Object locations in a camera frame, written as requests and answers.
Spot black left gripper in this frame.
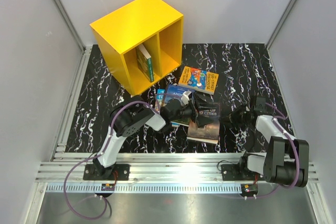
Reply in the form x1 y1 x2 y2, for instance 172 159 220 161
170 93 216 127

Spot dark Tale of Two Cities book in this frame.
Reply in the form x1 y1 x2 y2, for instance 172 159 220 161
186 103 221 145

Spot blue Animal Farm book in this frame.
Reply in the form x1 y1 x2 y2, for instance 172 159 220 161
162 84 194 127

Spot green 104-storey treehouse book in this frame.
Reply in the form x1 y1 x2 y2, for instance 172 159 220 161
135 44 154 82

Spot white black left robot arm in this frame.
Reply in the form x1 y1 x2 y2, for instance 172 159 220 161
87 91 215 180

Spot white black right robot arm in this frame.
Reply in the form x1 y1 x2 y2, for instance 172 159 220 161
217 97 309 188

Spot orange 130-storey treehouse book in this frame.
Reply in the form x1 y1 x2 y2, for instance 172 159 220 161
179 66 219 95

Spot light blue treehouse book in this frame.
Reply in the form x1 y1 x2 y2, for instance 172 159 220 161
155 89 179 127

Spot yellow two-compartment shelf box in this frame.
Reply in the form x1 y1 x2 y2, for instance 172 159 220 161
90 0 184 95

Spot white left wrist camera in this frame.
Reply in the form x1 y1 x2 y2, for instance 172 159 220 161
181 90 194 106

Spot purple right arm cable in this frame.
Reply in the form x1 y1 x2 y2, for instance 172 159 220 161
217 102 301 200

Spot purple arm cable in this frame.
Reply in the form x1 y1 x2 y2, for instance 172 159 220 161
64 100 182 221
217 102 301 200

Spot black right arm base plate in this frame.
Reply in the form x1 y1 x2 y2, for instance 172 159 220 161
220 164 260 182

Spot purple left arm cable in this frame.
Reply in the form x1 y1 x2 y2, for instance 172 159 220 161
64 100 182 221

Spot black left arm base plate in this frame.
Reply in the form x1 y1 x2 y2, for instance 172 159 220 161
83 164 130 181

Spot aluminium frame rail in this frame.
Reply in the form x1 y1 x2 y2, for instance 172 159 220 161
35 153 320 183

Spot slotted white cable duct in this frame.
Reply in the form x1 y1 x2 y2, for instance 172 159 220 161
46 183 242 194

